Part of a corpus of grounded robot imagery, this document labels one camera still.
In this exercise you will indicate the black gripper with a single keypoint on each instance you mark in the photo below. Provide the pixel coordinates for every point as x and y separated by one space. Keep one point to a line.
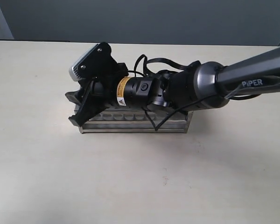
124 92

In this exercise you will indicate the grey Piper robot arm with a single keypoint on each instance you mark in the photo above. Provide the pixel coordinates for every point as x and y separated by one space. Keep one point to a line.
165 87

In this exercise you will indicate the stainless steel test tube rack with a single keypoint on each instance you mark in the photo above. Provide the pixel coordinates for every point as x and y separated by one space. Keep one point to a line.
120 120

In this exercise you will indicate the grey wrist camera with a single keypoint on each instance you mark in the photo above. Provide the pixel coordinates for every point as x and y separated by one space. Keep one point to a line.
96 62

